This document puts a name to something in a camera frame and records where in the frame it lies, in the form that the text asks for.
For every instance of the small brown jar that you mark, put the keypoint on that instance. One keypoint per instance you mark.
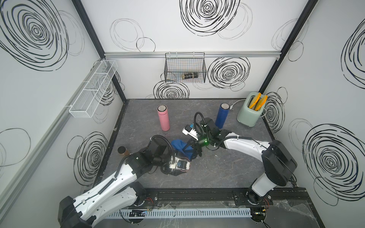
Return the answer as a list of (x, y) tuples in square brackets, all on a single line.
[(123, 152)]

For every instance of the blue thermos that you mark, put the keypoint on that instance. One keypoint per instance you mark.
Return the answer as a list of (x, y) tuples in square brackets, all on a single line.
[(223, 111)]

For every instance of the blue cloth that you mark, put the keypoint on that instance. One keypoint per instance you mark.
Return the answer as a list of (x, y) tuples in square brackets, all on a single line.
[(181, 146)]

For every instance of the mint green toaster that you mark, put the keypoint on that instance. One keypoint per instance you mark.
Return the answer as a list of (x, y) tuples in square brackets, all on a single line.
[(252, 109)]

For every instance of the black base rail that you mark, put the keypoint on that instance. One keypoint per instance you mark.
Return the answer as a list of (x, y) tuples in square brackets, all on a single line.
[(240, 196)]

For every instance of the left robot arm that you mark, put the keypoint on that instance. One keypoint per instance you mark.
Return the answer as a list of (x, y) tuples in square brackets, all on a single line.
[(121, 189)]

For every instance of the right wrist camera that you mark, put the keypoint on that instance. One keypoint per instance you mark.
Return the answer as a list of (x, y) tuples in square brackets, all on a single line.
[(189, 130)]

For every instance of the object in wire basket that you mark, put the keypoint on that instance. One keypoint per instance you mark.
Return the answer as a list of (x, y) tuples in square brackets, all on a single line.
[(190, 75)]

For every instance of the white mesh shelf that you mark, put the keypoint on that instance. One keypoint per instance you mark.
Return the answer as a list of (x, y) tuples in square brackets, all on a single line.
[(95, 88)]

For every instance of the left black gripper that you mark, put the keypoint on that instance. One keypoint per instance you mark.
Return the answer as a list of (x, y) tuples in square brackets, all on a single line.
[(170, 170)]

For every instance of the white slotted cable duct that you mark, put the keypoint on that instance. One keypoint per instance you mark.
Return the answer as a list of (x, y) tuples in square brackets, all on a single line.
[(183, 213)]

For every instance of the black wire basket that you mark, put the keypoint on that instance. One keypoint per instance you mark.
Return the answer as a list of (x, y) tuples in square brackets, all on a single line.
[(177, 63)]

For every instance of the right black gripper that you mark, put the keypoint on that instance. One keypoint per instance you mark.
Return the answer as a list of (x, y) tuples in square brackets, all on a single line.
[(195, 146)]

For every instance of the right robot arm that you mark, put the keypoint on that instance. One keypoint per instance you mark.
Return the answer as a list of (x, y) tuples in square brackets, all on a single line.
[(278, 163)]

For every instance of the pink thermos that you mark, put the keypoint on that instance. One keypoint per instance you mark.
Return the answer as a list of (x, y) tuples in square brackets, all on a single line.
[(163, 117)]

